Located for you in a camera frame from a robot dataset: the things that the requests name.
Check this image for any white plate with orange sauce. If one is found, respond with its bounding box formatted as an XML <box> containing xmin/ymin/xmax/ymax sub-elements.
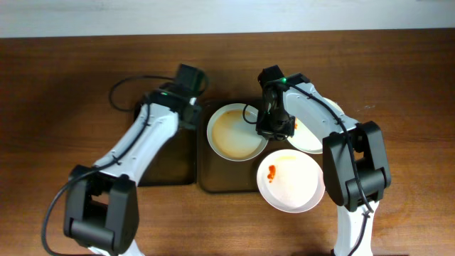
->
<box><xmin>284</xmin><ymin>95</ymin><xmax>342</xmax><ymax>154</ymax></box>

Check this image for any white plate with brown smear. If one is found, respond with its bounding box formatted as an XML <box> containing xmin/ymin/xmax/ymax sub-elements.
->
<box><xmin>206</xmin><ymin>103</ymin><xmax>268</xmax><ymax>161</ymax></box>

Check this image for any white plate with red sauce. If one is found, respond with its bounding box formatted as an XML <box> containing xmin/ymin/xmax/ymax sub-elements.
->
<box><xmin>256</xmin><ymin>149</ymin><xmax>326</xmax><ymax>213</ymax></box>

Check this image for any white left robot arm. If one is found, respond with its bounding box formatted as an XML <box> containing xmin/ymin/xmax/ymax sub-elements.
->
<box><xmin>63</xmin><ymin>64</ymin><xmax>208</xmax><ymax>255</ymax></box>

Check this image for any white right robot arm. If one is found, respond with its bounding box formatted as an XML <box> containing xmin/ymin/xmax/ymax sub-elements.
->
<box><xmin>255</xmin><ymin>65</ymin><xmax>392</xmax><ymax>255</ymax></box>

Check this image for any large dark brown tray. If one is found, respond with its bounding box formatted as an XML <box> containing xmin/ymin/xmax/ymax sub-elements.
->
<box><xmin>196</xmin><ymin>98</ymin><xmax>294</xmax><ymax>193</ymax></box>

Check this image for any small dark brown tray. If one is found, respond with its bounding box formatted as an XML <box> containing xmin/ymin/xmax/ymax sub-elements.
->
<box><xmin>139</xmin><ymin>105</ymin><xmax>196</xmax><ymax>186</ymax></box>

